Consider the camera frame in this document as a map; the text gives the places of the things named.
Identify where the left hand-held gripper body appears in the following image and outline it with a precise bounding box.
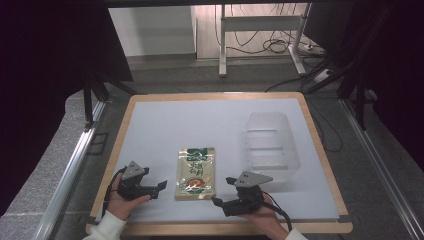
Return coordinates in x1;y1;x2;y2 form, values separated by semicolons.
116;160;158;202

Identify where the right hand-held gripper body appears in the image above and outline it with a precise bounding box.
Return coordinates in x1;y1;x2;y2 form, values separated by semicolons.
221;170;274;218

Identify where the green beige seasoning packet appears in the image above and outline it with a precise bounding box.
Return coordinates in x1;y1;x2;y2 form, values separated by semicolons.
174;147;217;201

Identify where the clear plastic storage box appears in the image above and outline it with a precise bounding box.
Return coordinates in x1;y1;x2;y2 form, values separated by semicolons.
245;111;302;184

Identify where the person's left hand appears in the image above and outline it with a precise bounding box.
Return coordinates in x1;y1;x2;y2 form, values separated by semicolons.
105;182;152;222

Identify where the person's right hand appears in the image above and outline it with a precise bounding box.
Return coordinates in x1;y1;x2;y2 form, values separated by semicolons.
239;194;290;240

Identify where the white table mat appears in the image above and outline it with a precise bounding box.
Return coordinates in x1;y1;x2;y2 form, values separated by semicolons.
95;97;340;224

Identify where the black tripod stand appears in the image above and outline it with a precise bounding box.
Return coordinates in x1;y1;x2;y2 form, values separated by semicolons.
303;4;396;131
82;71;141;131

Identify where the black curtain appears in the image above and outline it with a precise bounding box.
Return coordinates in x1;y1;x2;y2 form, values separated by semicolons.
303;0;424;173
0;0;134;218

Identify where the white cabinet panel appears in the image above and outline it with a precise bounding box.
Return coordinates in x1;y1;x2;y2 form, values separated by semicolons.
108;5;198;58

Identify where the white power strip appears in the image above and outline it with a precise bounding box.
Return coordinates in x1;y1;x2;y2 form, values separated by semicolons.
302;43;326;55

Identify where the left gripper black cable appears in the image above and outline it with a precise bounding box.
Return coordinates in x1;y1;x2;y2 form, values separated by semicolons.
100;167;126;219

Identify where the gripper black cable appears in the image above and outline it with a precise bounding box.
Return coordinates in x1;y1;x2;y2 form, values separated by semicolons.
100;167;126;219
261;191;294;232

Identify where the black floor bracket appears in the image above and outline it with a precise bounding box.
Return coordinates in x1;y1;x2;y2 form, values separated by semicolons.
87;132;110;156

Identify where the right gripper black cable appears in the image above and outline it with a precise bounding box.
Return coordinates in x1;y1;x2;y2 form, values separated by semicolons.
261;191;294;232

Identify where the aluminium rail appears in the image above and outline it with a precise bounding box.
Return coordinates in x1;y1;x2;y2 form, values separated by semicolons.
339;98;424;240
33;101;107;240

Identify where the thin black floor cable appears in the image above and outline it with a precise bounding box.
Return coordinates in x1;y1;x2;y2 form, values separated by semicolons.
305;98;344;154

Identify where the tangle of black floor cables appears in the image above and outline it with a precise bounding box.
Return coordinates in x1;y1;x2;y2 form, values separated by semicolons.
214;3;329;93

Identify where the white metal desk frame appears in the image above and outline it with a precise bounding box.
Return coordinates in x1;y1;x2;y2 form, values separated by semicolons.
218;2;313;78

